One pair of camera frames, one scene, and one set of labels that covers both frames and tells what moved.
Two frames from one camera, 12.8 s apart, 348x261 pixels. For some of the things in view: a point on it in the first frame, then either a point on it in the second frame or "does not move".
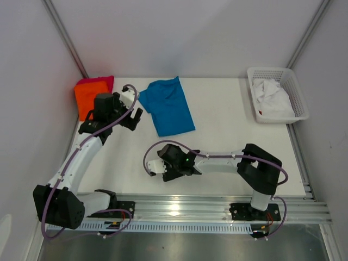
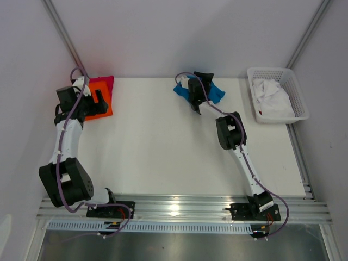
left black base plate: x=129 y=205 does not move
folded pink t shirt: x=110 y=79 does not move
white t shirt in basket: x=272 y=101 does not move
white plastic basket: x=286 y=79 does not move
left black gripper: x=138 y=114 -> x=99 y=107
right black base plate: x=246 y=212 does not move
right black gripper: x=171 y=174 -> x=206 y=78
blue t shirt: x=165 y=100 -> x=215 y=95
